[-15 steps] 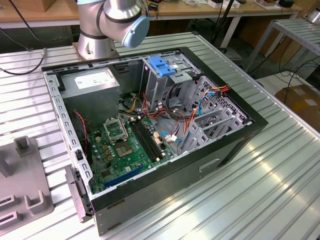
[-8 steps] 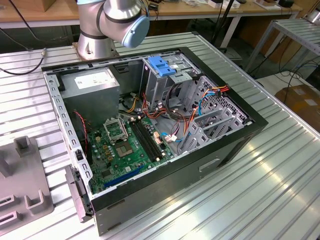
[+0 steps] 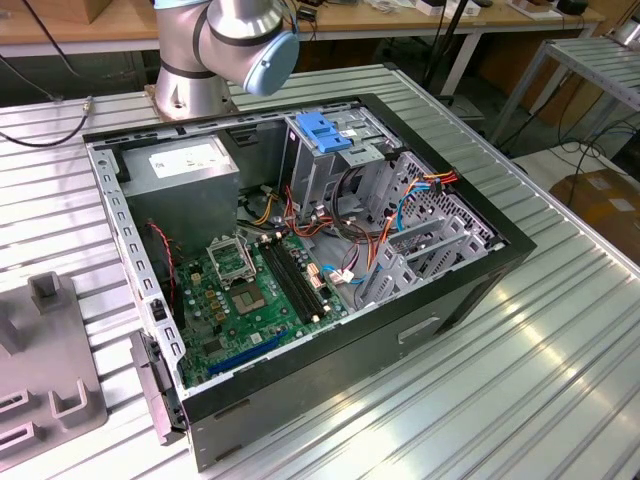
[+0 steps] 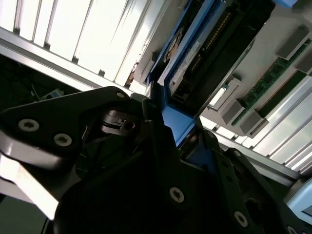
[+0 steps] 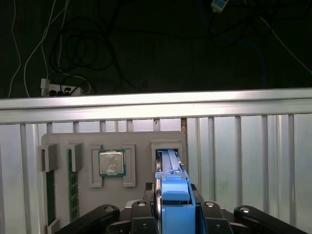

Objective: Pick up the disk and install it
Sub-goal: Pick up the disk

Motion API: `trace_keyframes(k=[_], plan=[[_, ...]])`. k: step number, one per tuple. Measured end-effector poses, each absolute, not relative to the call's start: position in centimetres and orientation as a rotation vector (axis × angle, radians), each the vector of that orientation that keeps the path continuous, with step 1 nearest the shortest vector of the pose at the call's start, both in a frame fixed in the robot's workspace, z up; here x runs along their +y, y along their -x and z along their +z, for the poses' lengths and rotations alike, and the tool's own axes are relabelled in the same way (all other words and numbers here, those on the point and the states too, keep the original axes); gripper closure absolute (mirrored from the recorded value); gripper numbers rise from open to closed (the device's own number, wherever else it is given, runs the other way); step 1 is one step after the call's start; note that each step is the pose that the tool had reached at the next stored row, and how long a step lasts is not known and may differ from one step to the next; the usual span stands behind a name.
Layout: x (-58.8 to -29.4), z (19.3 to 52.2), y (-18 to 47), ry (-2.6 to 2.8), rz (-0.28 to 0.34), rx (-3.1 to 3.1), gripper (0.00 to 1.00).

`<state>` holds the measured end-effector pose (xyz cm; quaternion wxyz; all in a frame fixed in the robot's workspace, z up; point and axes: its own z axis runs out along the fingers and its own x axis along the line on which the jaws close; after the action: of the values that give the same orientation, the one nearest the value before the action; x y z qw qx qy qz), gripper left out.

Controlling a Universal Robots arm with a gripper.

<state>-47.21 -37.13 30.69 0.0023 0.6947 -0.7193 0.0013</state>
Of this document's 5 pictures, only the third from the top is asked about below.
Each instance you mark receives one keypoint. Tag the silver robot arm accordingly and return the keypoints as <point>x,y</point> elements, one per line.
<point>190,45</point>

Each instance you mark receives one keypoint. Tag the perforated metal disk bay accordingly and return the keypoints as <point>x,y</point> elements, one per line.
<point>440,235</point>

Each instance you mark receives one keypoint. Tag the black RAM slot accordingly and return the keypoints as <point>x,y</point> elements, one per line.
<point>283,283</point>
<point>304,275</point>
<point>297,278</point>
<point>290,281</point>

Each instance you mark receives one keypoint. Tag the gray metal drive cage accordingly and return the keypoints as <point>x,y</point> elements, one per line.
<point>310,175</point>

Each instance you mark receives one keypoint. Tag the CPU socket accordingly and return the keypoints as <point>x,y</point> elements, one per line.
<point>246,300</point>

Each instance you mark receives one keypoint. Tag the green motherboard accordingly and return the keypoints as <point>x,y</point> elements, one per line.
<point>270,325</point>

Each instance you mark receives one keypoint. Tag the blue plastic cage latch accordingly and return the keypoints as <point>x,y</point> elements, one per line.
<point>320,132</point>

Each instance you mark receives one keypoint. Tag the black open PC case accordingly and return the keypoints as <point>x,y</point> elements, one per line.
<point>350,360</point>

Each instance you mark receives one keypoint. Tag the blue expansion slot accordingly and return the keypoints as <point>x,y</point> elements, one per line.
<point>250,351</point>

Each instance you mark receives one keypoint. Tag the gray power supply box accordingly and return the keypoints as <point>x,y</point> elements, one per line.
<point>185,200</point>

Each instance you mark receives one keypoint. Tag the black tripod stand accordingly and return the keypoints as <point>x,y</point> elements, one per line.
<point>452,35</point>

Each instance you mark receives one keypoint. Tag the brown cardboard box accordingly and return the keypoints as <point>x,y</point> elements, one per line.
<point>600,205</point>

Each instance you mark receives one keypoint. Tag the gray parts rack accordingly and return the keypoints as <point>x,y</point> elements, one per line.
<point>50,360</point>

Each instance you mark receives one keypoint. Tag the small cardboard box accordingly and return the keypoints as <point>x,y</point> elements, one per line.
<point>115,10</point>

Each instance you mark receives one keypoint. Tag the metal slat side table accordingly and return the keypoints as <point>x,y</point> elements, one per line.
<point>595,65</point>

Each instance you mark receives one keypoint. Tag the gray plastic side bracket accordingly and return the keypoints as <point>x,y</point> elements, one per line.
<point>150,380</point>

